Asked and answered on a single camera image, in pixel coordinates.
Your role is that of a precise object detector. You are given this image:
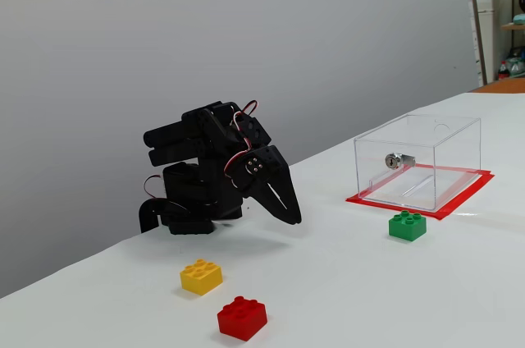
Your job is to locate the silver cam lock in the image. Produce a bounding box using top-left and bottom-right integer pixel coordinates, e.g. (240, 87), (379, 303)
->
(384, 153), (416, 170)

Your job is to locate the yellow lego brick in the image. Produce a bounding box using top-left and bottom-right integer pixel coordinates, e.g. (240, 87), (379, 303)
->
(179, 258), (224, 297)

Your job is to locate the red white base servo cable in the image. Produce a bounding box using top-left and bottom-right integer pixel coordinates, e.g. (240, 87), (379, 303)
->
(143, 174), (163, 200)

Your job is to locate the clear plastic bag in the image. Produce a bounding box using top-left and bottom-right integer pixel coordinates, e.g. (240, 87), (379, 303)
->
(508, 47), (525, 77)

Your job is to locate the red tape square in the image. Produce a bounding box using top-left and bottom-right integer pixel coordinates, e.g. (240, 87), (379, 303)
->
(345, 163), (495, 222)

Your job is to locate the red lego brick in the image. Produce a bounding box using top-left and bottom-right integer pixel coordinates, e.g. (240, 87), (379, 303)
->
(217, 295), (268, 342)

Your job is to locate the transparent acrylic box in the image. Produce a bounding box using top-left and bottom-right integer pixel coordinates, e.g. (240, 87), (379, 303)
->
(354, 113), (482, 213)

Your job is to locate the red white gripper servo cable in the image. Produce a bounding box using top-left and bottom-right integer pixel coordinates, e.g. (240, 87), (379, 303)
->
(224, 100), (260, 190)

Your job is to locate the black table clamp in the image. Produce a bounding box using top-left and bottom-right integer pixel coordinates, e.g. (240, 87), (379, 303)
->
(138, 198), (165, 235)

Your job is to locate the white leaning board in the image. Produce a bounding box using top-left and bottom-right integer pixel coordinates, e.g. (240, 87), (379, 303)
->
(474, 0), (494, 76)

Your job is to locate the metal shelf post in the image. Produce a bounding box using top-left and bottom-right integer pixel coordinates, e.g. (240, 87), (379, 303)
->
(466, 0), (489, 86)

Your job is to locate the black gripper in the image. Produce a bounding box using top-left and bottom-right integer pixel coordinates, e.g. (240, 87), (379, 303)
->
(235, 144), (304, 226)

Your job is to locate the wooden side table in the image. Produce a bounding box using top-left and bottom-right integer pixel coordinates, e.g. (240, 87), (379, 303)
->
(470, 76), (525, 94)

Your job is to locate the green lego brick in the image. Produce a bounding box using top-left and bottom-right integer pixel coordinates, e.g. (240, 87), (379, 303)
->
(388, 209), (427, 243)

